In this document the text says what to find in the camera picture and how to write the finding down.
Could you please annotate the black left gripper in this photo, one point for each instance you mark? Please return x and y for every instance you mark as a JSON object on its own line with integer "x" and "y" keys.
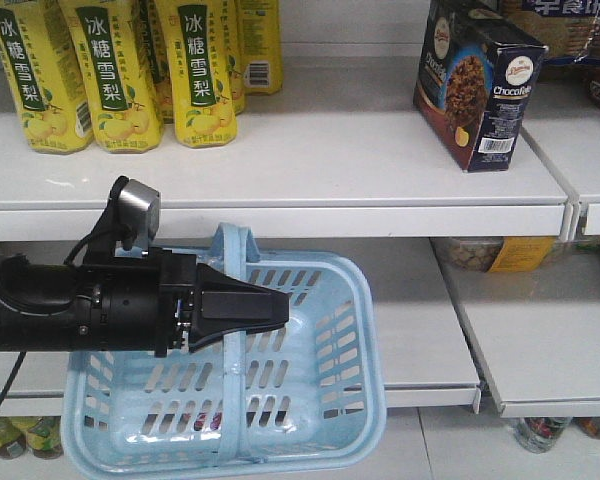
{"x": 209, "y": 303}

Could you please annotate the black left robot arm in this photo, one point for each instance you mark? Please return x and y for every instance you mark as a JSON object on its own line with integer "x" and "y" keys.
{"x": 108, "y": 306}

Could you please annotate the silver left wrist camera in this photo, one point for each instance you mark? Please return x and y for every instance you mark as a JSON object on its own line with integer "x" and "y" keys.
{"x": 135, "y": 213}

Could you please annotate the blue Chocofello cookie box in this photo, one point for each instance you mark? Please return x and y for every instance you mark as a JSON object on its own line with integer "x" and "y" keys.
{"x": 476, "y": 73}

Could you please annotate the white store shelving unit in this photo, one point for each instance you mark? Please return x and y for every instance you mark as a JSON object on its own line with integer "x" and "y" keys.
{"x": 341, "y": 160}

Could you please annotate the yellow pear drink bottle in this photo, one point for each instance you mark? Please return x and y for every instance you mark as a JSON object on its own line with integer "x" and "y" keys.
{"x": 120, "y": 90}
{"x": 260, "y": 44}
{"x": 44, "y": 77}
{"x": 203, "y": 110}

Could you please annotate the biscuit bag blue trim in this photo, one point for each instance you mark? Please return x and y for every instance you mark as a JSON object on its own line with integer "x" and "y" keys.
{"x": 570, "y": 28}

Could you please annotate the light blue plastic basket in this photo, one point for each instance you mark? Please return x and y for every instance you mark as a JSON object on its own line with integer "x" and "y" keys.
{"x": 305, "y": 397}

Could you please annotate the clear cookie tub yellow label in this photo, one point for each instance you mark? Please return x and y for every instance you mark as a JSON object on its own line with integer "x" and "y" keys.
{"x": 498, "y": 254}

